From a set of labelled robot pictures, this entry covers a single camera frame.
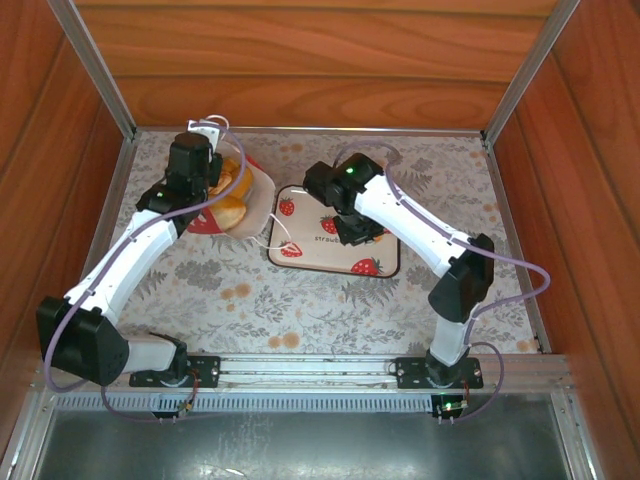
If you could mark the braided fake bread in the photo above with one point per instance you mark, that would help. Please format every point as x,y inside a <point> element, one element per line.
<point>227,167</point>

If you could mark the round golden fake bun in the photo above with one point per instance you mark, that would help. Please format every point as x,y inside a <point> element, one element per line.
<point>229,212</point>

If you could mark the red and white paper bag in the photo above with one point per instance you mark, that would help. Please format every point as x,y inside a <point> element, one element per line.
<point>260,200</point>

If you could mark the oval fake bread loaf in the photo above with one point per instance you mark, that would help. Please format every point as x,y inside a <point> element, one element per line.
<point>381,236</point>

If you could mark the strawberry print tray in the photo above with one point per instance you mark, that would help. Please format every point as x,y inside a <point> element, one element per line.
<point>320,260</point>

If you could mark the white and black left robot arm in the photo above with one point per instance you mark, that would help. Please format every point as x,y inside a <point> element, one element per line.
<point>125,265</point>

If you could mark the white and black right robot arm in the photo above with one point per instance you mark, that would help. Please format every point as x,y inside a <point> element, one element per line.
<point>425,235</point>

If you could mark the small orange fake bread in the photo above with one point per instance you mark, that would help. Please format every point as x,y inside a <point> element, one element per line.
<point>221,186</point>

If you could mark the floral tablecloth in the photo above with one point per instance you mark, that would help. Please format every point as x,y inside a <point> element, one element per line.
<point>325,310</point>

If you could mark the circuit board with green light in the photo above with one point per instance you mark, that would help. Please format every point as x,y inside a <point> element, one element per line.
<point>450,407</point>

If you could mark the grey metal sheet panel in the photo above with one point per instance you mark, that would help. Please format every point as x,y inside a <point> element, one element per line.
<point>300,450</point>

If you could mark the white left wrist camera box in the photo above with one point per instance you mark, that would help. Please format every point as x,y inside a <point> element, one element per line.
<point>202,127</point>

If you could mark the long aluminium table edge rail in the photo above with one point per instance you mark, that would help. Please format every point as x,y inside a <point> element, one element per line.
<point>375,130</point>

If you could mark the short aluminium table edge rail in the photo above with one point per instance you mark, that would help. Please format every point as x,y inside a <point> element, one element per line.
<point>107,220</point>
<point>505,200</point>

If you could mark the slanted aluminium frame post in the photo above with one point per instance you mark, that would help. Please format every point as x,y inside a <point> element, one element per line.
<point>92,70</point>
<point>532,65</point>

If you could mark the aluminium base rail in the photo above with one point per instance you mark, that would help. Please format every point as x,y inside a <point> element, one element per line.
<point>300,370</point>

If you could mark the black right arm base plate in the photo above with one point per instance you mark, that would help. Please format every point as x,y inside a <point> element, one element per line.
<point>407,372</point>

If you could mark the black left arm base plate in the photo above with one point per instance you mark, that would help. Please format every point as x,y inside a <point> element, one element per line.
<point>205,372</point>

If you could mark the aluminium panel frame bar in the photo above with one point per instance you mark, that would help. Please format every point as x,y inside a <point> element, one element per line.
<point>25,440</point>
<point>575,440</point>

